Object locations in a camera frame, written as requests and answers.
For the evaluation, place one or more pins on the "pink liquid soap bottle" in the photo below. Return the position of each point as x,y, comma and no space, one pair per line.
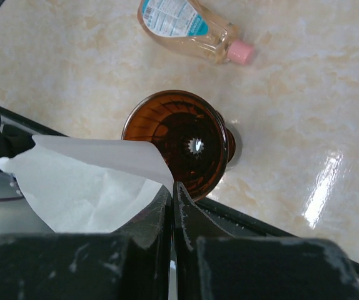
190,28

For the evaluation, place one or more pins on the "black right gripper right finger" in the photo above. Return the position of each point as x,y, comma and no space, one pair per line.
189,224

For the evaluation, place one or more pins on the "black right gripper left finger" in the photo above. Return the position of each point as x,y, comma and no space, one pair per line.
140,260

